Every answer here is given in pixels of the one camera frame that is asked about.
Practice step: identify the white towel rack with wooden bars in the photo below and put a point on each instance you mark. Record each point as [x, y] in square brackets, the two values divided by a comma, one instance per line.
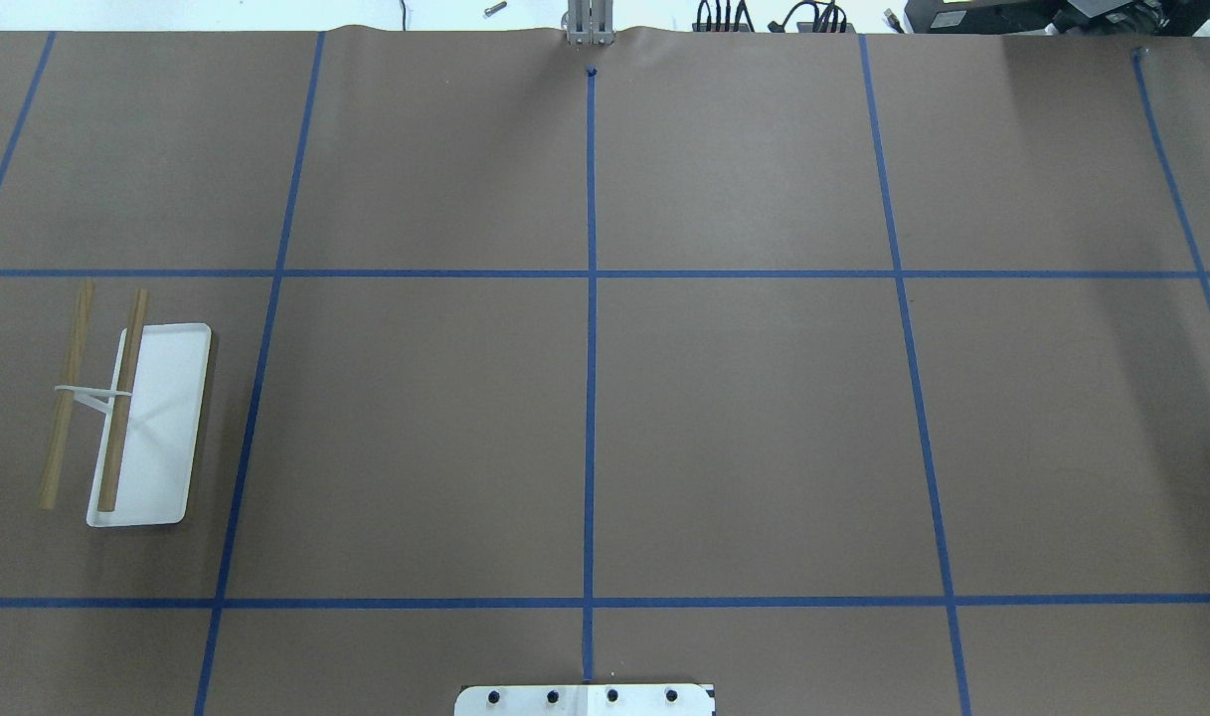
[151, 417]

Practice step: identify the aluminium camera mount post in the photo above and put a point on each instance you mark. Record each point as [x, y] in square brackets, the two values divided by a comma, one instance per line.
[589, 22]

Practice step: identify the black electronics box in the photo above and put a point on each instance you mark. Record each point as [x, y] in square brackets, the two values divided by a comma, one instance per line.
[1087, 18]

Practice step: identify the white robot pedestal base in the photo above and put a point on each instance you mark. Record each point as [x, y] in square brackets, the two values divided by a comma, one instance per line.
[587, 699]

